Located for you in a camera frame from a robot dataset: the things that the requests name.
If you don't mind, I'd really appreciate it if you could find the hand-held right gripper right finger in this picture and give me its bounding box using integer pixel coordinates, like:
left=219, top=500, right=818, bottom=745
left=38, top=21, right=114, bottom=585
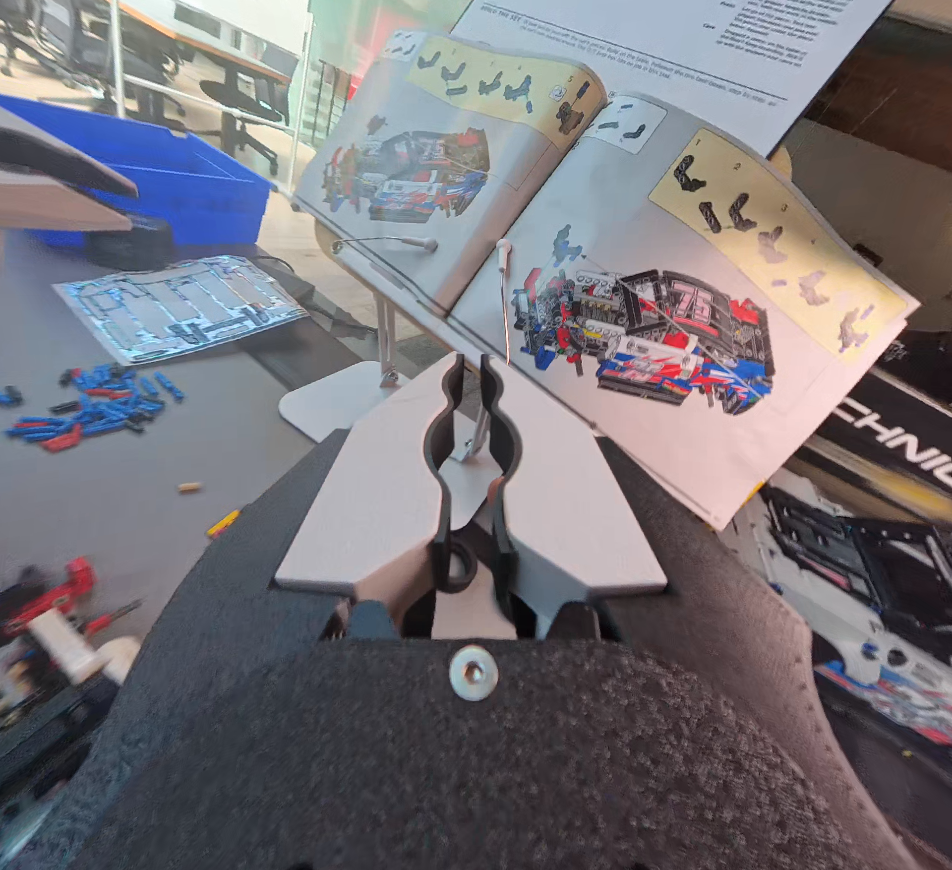
left=479, top=354, right=668, bottom=636

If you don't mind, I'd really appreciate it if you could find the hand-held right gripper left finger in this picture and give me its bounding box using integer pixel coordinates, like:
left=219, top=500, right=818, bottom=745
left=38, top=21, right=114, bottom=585
left=275, top=353, right=467, bottom=634

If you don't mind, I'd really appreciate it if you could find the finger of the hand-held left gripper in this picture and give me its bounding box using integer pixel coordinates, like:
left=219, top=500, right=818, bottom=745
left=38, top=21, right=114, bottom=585
left=0, top=106, right=140, bottom=201
left=0, top=169, right=135, bottom=233

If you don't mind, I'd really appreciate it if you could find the toy brick race car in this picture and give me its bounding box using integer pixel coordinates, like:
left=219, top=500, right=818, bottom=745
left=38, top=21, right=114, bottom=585
left=0, top=556, right=144, bottom=815

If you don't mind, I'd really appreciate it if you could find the grey desk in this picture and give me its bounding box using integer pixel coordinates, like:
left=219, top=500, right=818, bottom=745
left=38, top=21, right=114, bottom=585
left=0, top=226, right=388, bottom=670

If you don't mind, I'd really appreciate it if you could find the small black device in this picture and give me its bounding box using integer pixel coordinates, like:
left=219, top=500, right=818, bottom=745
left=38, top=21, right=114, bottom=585
left=83, top=214, right=177, bottom=270

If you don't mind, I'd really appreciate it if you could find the black rubber toy tyre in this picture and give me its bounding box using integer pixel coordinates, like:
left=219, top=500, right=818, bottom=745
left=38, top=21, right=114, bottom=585
left=442, top=537, right=480, bottom=594

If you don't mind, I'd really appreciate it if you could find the white book stand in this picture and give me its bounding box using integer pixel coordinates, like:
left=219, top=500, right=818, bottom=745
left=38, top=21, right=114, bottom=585
left=277, top=234, right=525, bottom=510

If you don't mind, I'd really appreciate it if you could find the black office chair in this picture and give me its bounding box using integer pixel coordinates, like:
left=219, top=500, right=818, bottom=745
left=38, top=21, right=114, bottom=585
left=110, top=10, right=188, bottom=133
left=198, top=43, right=293, bottom=177

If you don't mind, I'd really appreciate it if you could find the large blue plastic bin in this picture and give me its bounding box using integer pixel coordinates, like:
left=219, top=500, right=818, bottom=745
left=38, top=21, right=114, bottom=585
left=0, top=93, right=274, bottom=251

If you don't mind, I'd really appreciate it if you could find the shiny sticker sheet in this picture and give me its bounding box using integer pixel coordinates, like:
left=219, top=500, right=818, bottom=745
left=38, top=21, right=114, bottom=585
left=52, top=254, right=311, bottom=367

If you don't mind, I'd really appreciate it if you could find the pile of blue red pins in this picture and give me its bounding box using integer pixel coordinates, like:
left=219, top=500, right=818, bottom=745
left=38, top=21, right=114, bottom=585
left=3, top=363, right=187, bottom=456

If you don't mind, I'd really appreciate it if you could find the open instruction booklet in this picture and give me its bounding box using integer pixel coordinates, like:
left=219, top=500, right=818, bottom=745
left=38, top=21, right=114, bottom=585
left=292, top=29, right=923, bottom=533

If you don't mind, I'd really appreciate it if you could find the toy car set box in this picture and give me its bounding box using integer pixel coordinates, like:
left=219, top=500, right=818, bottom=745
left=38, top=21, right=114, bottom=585
left=732, top=323, right=952, bottom=819

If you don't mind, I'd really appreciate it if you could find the glass partition panel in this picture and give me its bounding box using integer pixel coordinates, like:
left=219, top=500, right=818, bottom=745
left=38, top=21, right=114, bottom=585
left=296, top=0, right=480, bottom=181

